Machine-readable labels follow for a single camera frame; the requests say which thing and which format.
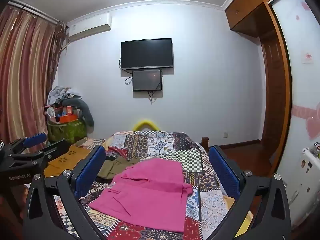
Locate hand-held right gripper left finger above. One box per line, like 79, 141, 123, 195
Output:
24, 145, 110, 240

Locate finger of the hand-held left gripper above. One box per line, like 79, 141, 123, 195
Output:
11, 140, 70, 167
10, 132, 47, 153

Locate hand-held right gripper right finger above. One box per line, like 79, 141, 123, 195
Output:
207, 145, 292, 240

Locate pink pants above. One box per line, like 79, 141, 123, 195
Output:
89, 158, 193, 233

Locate olive pants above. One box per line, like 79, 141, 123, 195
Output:
97, 157, 140, 180

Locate brown board with flower cutouts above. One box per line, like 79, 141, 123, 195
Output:
44, 146, 94, 178

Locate green patterned bag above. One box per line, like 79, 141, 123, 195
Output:
47, 120, 88, 145

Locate patchwork printed blanket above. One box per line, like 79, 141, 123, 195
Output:
50, 130, 253, 240

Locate red cloth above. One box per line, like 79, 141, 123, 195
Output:
107, 147, 127, 158

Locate orange box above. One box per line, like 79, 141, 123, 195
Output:
59, 106, 78, 123

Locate grey plush pillow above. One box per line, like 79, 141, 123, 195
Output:
61, 97, 95, 128

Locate pile of crumpled clothes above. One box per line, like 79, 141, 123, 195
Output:
47, 86, 82, 105

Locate striped curtain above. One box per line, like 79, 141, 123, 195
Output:
0, 2, 67, 145

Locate white appliance with stickers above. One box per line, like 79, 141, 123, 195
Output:
287, 142, 320, 220

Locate white air conditioner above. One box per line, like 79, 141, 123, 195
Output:
67, 12, 113, 42

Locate wooden overhead cabinet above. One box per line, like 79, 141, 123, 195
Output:
224, 0, 293, 38

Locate yellow ring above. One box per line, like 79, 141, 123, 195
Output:
132, 120, 160, 132

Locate wooden door frame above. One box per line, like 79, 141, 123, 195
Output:
255, 1, 293, 178

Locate small black wall monitor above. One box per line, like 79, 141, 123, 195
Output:
132, 69, 163, 92

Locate large black wall television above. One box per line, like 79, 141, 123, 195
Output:
120, 38, 174, 70

